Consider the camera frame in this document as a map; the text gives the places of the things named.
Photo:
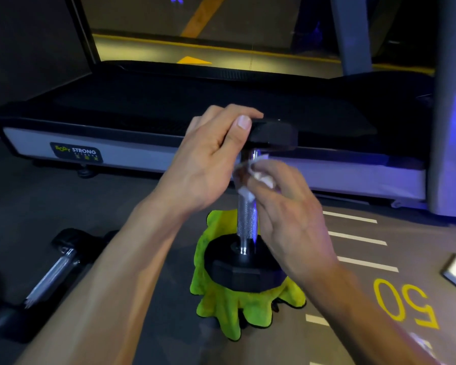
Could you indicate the black and grey treadmill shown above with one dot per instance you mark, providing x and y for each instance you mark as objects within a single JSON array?
[{"x": 136, "y": 106}]

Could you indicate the person's right hand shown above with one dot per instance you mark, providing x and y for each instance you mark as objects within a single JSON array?
[{"x": 296, "y": 224}]

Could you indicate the white wipe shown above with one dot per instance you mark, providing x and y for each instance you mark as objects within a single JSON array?
[{"x": 264, "y": 180}]

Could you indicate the person's right forearm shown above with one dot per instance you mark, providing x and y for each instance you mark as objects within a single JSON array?
[{"x": 364, "y": 323}]

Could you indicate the grey treadmill upright post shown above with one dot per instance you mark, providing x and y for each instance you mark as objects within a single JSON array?
[
  {"x": 351, "y": 34},
  {"x": 450, "y": 110}
]

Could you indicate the person's right thumb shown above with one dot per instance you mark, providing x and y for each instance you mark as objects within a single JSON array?
[{"x": 261, "y": 209}]

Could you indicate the person's left hand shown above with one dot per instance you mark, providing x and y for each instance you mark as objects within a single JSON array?
[{"x": 197, "y": 167}]

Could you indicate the green microfibre cloth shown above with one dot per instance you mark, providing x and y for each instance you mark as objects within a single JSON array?
[{"x": 228, "y": 311}]

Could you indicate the person's left thumb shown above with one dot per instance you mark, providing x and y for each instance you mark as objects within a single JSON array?
[{"x": 237, "y": 138}]

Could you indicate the person's left forearm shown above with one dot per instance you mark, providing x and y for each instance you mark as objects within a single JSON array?
[{"x": 110, "y": 285}]

